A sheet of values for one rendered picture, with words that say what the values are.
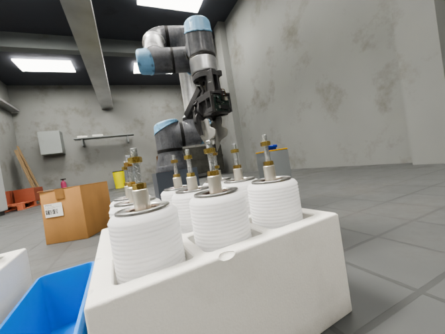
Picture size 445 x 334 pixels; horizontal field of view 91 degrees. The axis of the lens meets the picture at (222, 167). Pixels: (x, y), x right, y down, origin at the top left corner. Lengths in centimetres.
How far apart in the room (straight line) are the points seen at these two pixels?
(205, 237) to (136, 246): 10
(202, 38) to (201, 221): 49
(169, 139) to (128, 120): 774
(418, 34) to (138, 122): 776
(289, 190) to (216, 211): 14
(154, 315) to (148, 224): 10
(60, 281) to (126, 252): 35
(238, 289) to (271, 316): 7
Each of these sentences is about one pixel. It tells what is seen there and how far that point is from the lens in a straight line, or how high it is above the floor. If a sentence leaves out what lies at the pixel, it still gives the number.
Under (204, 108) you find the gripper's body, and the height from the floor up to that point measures 45.
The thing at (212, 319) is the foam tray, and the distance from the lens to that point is 33.
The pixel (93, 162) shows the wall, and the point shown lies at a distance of 857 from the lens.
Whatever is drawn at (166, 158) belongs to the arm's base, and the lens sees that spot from 100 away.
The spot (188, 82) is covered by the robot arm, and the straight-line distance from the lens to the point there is 107.
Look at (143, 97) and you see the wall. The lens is 900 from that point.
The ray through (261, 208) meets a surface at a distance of 40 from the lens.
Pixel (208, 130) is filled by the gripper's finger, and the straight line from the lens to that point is 61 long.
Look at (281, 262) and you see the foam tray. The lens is 37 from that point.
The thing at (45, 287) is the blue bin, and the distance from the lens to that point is 65.
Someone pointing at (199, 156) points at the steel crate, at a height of 56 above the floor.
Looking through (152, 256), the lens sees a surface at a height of 20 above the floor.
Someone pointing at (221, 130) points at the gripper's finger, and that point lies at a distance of 63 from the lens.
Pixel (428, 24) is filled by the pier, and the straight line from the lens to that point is 277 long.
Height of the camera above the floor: 30
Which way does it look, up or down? 1 degrees down
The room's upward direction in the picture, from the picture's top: 9 degrees counter-clockwise
